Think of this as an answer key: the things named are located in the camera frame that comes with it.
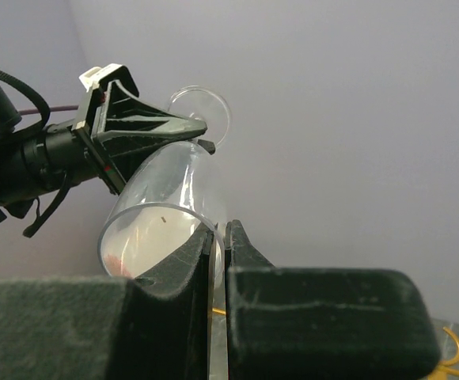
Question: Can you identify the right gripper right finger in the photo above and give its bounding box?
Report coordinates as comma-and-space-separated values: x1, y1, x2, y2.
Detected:
225, 220, 441, 379

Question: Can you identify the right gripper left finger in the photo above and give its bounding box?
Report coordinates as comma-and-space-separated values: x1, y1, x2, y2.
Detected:
0, 226, 214, 379

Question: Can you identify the clear wine glass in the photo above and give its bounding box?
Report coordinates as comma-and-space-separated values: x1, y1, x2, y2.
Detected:
97, 85, 233, 302

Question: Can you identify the gold wire glass rack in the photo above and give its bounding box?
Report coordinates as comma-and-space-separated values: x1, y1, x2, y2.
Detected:
209, 308, 459, 379

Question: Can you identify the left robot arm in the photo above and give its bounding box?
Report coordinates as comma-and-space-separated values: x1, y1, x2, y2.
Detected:
0, 63, 207, 238

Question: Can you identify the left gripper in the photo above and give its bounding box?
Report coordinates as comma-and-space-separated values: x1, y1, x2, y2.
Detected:
71, 66, 207, 195

